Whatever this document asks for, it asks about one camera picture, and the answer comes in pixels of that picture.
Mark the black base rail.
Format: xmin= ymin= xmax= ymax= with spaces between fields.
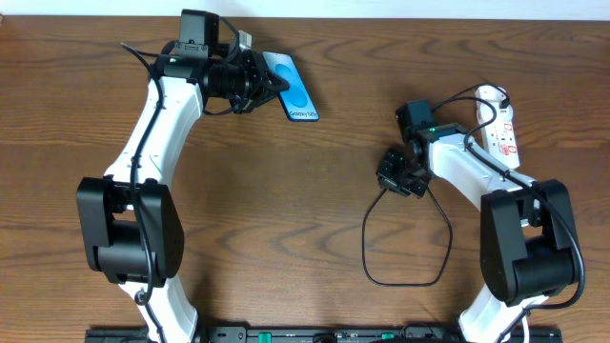
xmin=84 ymin=325 xmax=563 ymax=343

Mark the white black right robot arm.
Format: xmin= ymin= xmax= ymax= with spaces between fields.
xmin=376 ymin=100 xmax=586 ymax=342

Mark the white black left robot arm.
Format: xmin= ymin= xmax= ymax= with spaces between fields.
xmin=76 ymin=42 xmax=291 ymax=342

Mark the blue Galaxy smartphone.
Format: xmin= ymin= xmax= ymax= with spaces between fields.
xmin=262 ymin=51 xmax=319 ymax=122

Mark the black charger cable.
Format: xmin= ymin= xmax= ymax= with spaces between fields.
xmin=360 ymin=82 xmax=511 ymax=288

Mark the white power strip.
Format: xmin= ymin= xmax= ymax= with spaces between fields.
xmin=475 ymin=85 xmax=520 ymax=170

